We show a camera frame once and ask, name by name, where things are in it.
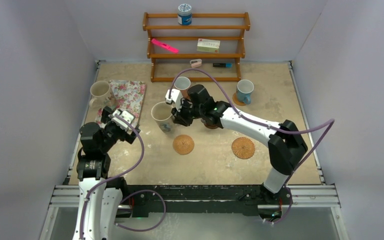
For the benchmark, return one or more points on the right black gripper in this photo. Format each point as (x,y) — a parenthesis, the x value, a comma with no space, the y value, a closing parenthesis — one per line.
(180,118)

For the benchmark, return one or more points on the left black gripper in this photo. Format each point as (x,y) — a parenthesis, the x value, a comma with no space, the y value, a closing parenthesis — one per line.
(107,120)

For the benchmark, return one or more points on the brown orange mug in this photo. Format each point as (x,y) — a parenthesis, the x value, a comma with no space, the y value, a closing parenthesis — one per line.
(182,84)

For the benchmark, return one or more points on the blue mug white inside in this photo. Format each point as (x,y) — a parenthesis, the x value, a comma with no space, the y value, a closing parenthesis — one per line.
(244,90)

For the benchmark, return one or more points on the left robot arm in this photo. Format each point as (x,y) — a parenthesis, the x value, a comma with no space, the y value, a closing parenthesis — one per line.
(99,197)

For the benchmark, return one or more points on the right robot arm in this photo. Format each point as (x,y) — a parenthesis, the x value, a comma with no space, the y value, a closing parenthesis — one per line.
(286,148)

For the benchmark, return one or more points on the woven rattan coaster left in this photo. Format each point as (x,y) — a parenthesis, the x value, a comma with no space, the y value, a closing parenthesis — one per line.
(183,144)

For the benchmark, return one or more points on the woven rattan coaster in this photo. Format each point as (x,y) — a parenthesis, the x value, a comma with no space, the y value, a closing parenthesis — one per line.
(243,148)
(183,144)

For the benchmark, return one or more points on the dark brown wooden coaster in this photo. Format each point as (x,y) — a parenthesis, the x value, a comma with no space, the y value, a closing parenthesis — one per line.
(209,126)

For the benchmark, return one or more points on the light wooden coaster right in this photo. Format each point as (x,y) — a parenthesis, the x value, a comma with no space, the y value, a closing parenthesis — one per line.
(236,101)

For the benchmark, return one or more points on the woven rattan coaster right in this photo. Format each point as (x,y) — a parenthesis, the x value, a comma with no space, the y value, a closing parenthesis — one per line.
(243,148)

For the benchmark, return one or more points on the floral serving tray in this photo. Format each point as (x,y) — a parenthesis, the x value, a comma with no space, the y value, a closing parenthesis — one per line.
(129,96)

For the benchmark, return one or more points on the beige floral mug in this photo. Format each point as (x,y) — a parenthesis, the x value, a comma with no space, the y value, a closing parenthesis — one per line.
(101,95)

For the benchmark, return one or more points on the pink tape dispenser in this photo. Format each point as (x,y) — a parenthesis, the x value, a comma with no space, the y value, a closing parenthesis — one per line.
(195,63)

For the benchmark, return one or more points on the black blue marker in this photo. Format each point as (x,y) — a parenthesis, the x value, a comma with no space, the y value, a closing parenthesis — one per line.
(222,65)

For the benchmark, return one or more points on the pink marker pen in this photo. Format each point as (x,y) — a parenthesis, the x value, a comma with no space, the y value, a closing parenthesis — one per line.
(164,46)

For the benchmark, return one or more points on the wooden three-tier shelf rack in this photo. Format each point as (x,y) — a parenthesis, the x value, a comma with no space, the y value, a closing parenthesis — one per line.
(236,56)

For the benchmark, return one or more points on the green white small box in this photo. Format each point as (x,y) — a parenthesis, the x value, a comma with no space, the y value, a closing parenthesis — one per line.
(208,45)

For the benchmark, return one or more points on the blue-lidded white jar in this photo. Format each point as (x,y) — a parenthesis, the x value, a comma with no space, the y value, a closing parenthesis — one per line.
(184,14)

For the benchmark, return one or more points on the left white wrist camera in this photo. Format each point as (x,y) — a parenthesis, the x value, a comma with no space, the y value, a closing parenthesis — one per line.
(122,118)

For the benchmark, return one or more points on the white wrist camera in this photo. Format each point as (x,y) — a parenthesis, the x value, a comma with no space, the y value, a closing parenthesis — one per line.
(174,97)
(122,118)

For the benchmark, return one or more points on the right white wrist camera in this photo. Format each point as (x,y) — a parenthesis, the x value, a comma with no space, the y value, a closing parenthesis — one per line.
(174,97)

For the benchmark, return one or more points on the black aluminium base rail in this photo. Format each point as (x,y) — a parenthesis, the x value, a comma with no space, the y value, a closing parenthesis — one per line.
(247,200)

